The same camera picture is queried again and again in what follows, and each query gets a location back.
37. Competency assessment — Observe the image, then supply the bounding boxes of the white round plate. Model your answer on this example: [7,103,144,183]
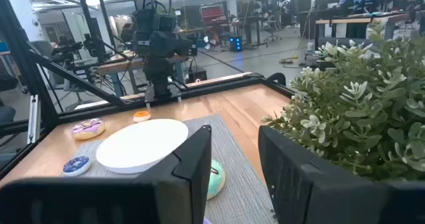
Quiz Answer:
[96,118,189,175]

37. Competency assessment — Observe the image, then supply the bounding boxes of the green potted plant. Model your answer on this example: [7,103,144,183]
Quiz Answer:
[262,17,425,183]

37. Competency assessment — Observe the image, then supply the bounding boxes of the pink iced drizzled donut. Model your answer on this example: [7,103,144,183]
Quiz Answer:
[71,118,106,141]

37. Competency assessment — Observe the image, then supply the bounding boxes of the red cabinet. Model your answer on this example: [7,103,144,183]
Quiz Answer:
[200,4,226,23]

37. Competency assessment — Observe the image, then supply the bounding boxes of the grey woven placemat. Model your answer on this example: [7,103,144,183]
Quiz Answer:
[61,114,278,224]

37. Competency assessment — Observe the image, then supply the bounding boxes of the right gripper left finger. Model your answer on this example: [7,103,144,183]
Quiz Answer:
[0,124,213,224]

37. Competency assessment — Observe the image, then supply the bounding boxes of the small blue star donut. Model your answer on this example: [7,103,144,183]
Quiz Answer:
[62,155,92,177]

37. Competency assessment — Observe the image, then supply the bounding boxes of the office chair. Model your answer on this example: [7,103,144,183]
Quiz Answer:
[264,16,282,42]

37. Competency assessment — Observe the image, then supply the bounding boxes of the black aluminium table frame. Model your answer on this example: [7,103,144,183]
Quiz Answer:
[0,0,296,181]

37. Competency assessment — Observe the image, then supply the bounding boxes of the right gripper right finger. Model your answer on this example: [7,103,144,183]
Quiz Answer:
[258,125,425,224]

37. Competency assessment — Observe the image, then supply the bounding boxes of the mint green iced donut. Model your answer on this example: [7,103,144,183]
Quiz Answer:
[206,159,226,201]

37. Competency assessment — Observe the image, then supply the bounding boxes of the wooden workbench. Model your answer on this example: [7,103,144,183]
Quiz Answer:
[95,55,190,97]

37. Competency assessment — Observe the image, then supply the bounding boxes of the wooden top desk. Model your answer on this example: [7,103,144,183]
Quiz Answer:
[314,11,411,49]

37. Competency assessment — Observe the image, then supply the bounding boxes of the black floor box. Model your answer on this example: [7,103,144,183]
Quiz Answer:
[187,67,209,84]

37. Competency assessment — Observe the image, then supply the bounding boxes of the small orange iced donut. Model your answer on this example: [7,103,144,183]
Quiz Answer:
[132,110,152,124]

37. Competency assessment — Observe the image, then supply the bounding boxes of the silver frame bracket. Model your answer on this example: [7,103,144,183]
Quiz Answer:
[27,94,41,144]

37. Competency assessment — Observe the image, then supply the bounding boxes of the black box blue lights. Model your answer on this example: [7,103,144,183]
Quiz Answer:
[228,35,244,53]

